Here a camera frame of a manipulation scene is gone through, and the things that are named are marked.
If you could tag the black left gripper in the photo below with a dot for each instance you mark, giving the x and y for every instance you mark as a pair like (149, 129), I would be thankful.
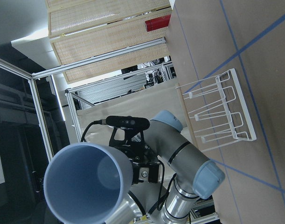
(145, 163)

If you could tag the light blue plastic cup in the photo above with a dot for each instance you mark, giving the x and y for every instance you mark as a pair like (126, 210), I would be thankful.
(85, 183)

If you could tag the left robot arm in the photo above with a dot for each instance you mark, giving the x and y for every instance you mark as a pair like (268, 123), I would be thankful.
(147, 142)

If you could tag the red cylinder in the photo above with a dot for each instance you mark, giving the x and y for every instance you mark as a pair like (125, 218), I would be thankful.
(157, 23)

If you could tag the woven bamboo screen panels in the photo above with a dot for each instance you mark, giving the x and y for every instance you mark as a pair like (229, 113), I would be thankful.
(80, 29)

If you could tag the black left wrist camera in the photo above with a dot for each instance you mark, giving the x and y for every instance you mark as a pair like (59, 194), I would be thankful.
(128, 122)

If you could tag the white wire cup holder rack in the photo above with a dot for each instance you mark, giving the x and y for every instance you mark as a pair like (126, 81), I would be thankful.
(217, 111)

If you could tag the aluminium frame enclosure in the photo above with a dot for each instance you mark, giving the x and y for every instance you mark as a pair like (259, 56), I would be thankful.
(37, 55)

